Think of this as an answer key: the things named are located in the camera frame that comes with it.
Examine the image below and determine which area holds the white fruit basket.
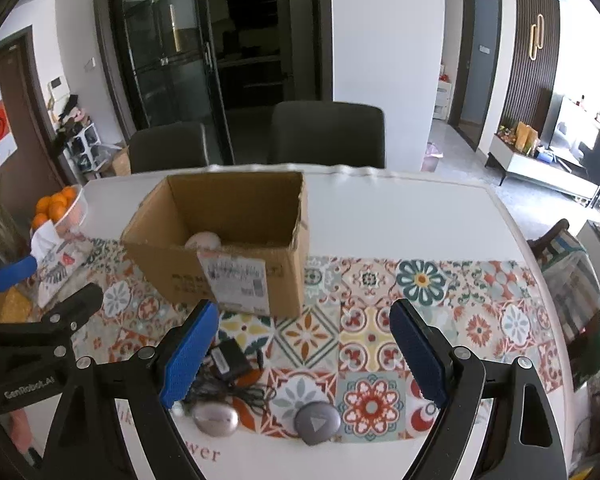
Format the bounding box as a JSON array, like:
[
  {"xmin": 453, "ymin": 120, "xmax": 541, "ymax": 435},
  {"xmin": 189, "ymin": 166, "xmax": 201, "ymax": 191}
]
[{"xmin": 30, "ymin": 185, "xmax": 89, "ymax": 239}]

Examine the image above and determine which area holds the brown cardboard box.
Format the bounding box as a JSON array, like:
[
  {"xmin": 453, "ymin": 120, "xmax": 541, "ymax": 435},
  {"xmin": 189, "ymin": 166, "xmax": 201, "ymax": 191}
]
[{"xmin": 121, "ymin": 171, "xmax": 311, "ymax": 319}]

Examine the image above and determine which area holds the grey round remote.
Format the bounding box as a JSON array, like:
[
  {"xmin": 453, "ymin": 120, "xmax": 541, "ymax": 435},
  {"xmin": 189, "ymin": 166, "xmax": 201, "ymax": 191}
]
[{"xmin": 294, "ymin": 401, "xmax": 342, "ymax": 446}]

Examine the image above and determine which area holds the silver oval gadget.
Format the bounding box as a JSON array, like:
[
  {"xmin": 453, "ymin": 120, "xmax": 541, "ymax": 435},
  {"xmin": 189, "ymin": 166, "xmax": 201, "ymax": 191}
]
[{"xmin": 191, "ymin": 402, "xmax": 240, "ymax": 436}]

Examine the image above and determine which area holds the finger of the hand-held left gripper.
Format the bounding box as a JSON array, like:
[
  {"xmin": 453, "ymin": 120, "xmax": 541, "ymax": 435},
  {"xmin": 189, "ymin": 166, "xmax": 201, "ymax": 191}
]
[
  {"xmin": 0, "ymin": 255, "xmax": 39, "ymax": 295},
  {"xmin": 39, "ymin": 282, "xmax": 104, "ymax": 333}
]

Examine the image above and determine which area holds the patterned tile table mat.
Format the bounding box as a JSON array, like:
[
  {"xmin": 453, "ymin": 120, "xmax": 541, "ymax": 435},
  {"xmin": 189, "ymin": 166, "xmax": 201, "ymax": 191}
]
[{"xmin": 30, "ymin": 237, "xmax": 566, "ymax": 447}]

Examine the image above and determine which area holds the small white cabinet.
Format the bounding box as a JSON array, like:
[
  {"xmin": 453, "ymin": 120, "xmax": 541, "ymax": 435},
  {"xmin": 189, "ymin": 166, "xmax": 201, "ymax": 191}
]
[{"xmin": 432, "ymin": 80, "xmax": 455, "ymax": 121}]

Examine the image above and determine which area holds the pile of oranges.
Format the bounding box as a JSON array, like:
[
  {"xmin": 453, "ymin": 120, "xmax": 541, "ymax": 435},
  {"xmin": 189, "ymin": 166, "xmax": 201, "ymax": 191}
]
[{"xmin": 31, "ymin": 186, "xmax": 80, "ymax": 230}]

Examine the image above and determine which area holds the brown wooden door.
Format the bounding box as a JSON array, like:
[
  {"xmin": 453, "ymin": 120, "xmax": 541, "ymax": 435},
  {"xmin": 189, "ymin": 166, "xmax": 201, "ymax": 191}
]
[{"xmin": 0, "ymin": 27, "xmax": 77, "ymax": 221}]

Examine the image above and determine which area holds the white television cabinet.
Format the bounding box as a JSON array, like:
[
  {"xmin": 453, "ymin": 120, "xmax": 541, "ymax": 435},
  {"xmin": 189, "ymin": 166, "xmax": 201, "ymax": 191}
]
[{"xmin": 485, "ymin": 132, "xmax": 600, "ymax": 207}]

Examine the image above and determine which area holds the small cardboard box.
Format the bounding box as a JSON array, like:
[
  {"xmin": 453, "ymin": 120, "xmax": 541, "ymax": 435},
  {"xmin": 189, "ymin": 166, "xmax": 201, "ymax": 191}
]
[{"xmin": 111, "ymin": 146, "xmax": 132, "ymax": 177}]

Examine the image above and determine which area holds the white shoe rack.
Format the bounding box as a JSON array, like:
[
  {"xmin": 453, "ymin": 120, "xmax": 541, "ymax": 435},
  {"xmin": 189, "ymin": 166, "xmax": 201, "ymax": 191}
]
[{"xmin": 55, "ymin": 122, "xmax": 107, "ymax": 182}]

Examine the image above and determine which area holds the yellow paper bag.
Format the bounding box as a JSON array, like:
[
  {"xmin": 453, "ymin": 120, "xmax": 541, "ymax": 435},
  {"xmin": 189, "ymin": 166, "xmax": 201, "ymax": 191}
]
[{"xmin": 515, "ymin": 122, "xmax": 539, "ymax": 154}]

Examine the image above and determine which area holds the chair with striped cloth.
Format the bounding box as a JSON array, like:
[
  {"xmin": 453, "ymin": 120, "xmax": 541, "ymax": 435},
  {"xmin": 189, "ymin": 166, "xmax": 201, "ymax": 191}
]
[{"xmin": 527, "ymin": 219, "xmax": 600, "ymax": 402}]

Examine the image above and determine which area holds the television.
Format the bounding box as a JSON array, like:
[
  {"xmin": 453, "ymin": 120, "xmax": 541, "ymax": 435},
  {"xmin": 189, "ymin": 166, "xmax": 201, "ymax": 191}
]
[{"xmin": 545, "ymin": 92, "xmax": 600, "ymax": 181}]

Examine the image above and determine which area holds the printed tissue pack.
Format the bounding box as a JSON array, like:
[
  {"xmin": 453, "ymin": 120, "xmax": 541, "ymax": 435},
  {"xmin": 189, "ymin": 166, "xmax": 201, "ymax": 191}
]
[{"xmin": 29, "ymin": 222, "xmax": 97, "ymax": 307}]

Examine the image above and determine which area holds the person's left forearm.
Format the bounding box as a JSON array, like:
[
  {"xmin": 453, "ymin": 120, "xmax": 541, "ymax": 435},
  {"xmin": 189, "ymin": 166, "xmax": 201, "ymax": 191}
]
[{"xmin": 10, "ymin": 407, "xmax": 34, "ymax": 457}]

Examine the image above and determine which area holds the heap of mixed clutter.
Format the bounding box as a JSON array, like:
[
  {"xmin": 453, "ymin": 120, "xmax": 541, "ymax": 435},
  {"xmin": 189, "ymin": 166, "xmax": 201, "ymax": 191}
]
[{"xmin": 55, "ymin": 95, "xmax": 94, "ymax": 136}]

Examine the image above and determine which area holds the pink trash bin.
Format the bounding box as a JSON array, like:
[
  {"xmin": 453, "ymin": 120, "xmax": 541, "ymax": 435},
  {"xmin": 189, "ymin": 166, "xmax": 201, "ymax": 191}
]
[{"xmin": 421, "ymin": 142, "xmax": 444, "ymax": 173}]

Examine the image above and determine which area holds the dark grey dining chair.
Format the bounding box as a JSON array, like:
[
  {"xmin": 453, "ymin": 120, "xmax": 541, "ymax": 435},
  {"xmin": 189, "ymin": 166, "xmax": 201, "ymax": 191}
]
[
  {"xmin": 268, "ymin": 101, "xmax": 386, "ymax": 168},
  {"xmin": 129, "ymin": 121, "xmax": 211, "ymax": 175}
]

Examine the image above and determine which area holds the beige round device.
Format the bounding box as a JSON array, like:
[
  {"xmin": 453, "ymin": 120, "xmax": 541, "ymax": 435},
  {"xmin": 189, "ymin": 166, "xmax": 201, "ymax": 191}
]
[{"xmin": 185, "ymin": 231, "xmax": 223, "ymax": 251}]

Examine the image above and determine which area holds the gold wall ornament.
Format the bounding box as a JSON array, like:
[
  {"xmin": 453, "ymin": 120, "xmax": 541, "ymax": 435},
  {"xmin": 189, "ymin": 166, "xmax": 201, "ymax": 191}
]
[{"xmin": 527, "ymin": 14, "xmax": 545, "ymax": 61}]

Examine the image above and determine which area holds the glass vase with dried grass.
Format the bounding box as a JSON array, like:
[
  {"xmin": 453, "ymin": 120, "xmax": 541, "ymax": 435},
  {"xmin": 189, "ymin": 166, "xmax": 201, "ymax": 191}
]
[{"xmin": 0, "ymin": 150, "xmax": 32, "ymax": 301}]

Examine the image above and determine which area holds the black power adapter with cable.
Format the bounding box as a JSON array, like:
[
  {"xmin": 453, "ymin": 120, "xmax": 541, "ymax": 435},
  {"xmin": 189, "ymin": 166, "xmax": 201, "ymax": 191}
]
[{"xmin": 182, "ymin": 339, "xmax": 281, "ymax": 418}]

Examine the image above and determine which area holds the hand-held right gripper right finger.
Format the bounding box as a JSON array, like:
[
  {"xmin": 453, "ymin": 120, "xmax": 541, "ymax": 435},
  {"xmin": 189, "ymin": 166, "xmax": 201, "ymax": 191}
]
[{"xmin": 389, "ymin": 298, "xmax": 569, "ymax": 480}]

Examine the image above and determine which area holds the dark hallway door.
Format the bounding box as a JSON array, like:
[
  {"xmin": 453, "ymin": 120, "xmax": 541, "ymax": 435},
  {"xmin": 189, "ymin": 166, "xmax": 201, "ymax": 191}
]
[{"xmin": 447, "ymin": 0, "xmax": 503, "ymax": 153}]

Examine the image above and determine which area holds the black framed glass door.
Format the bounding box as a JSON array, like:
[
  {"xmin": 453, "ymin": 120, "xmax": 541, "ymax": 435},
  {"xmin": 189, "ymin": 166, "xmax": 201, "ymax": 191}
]
[{"xmin": 94, "ymin": 0, "xmax": 231, "ymax": 162}]

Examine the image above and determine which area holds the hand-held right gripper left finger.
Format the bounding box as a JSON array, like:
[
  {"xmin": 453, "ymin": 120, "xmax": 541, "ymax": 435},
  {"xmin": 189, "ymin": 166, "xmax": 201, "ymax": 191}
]
[{"xmin": 32, "ymin": 300, "xmax": 221, "ymax": 480}]

